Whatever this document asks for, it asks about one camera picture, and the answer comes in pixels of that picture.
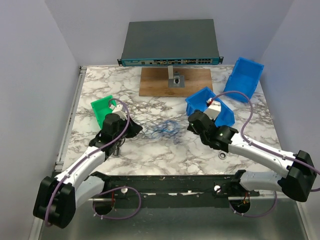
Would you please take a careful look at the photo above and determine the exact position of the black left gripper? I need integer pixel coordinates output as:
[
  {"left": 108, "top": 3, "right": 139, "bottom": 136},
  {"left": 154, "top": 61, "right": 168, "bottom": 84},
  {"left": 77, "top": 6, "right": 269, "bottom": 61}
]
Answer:
[{"left": 113, "top": 114, "right": 143, "bottom": 143}]

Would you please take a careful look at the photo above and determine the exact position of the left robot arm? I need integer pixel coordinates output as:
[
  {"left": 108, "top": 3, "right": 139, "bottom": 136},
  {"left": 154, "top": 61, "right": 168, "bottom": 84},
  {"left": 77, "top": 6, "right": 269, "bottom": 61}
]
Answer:
[{"left": 33, "top": 113, "right": 143, "bottom": 229}]

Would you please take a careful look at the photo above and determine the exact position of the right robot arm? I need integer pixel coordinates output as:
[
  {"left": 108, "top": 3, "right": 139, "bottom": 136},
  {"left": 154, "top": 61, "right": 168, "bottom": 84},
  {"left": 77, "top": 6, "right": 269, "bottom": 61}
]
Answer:
[{"left": 187, "top": 110, "right": 317, "bottom": 202}]

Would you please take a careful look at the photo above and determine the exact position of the near blue plastic bin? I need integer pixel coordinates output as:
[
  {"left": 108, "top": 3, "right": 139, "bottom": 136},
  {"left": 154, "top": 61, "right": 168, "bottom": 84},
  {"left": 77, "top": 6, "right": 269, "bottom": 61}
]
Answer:
[{"left": 185, "top": 86, "right": 235, "bottom": 127}]

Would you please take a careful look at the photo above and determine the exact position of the blue plastic bin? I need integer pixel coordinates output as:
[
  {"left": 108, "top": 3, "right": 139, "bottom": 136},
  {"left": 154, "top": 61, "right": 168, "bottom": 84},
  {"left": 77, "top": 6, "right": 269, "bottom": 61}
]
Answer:
[
  {"left": 223, "top": 57, "right": 264, "bottom": 99},
  {"left": 185, "top": 86, "right": 235, "bottom": 127}
]

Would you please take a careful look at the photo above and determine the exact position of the small metal cylinder socket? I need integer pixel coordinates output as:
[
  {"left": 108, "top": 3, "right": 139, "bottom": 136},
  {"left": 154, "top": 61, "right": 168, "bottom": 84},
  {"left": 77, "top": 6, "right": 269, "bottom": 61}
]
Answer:
[{"left": 113, "top": 147, "right": 120, "bottom": 156}]

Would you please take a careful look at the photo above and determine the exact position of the green plastic bin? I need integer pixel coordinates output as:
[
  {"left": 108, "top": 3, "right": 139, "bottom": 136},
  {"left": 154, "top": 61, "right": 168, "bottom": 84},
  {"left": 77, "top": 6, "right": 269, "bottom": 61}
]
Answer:
[{"left": 90, "top": 95, "right": 116, "bottom": 129}]

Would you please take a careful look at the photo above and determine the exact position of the silver ratchet wrench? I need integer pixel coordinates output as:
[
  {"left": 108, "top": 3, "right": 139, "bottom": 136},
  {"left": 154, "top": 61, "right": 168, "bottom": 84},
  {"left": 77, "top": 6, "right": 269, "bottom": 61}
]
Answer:
[{"left": 218, "top": 151, "right": 227, "bottom": 160}]

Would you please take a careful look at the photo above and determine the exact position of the brown wooden board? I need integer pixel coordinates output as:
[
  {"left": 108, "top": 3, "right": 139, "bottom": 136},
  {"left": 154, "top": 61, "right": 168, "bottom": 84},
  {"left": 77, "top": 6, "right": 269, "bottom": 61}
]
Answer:
[{"left": 139, "top": 67, "right": 213, "bottom": 98}]

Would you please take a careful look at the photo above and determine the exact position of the far blue plastic bin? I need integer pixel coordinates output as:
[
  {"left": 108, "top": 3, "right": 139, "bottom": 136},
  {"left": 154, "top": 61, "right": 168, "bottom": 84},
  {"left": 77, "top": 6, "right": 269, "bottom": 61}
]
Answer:
[{"left": 223, "top": 57, "right": 264, "bottom": 99}]

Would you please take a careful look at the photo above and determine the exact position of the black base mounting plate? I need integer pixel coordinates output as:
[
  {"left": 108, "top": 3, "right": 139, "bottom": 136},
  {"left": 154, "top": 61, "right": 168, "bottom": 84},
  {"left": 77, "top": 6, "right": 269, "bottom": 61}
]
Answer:
[{"left": 92, "top": 171, "right": 259, "bottom": 211}]

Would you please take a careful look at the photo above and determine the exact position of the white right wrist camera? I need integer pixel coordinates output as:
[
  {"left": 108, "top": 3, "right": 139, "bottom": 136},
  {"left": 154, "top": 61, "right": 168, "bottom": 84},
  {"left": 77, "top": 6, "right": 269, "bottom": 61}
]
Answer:
[{"left": 204, "top": 98, "right": 222, "bottom": 120}]

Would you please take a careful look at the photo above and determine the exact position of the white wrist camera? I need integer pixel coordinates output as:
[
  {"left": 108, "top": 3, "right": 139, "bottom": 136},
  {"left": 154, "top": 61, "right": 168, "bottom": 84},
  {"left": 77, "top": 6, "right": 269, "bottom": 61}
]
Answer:
[
  {"left": 109, "top": 104, "right": 127, "bottom": 118},
  {"left": 204, "top": 98, "right": 222, "bottom": 120}
]

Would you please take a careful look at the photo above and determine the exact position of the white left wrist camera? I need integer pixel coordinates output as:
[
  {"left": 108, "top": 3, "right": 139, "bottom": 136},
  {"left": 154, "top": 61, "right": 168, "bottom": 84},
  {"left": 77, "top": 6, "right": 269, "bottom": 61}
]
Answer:
[{"left": 109, "top": 104, "right": 127, "bottom": 118}]

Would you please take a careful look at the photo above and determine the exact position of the grey metal bracket fixture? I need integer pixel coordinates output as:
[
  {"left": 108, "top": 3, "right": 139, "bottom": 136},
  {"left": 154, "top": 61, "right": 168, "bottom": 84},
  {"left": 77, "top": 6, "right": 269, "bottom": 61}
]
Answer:
[{"left": 167, "top": 65, "right": 185, "bottom": 88}]

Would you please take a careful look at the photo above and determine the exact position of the grey network switch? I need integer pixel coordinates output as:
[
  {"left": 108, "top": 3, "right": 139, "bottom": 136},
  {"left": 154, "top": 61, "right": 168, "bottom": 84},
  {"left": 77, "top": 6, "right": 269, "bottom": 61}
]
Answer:
[{"left": 117, "top": 19, "right": 224, "bottom": 67}]

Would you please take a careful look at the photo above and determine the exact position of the aluminium frame rail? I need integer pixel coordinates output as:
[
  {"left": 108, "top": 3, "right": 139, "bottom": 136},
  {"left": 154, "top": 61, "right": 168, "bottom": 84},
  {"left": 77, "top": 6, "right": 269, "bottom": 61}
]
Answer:
[{"left": 27, "top": 65, "right": 307, "bottom": 240}]

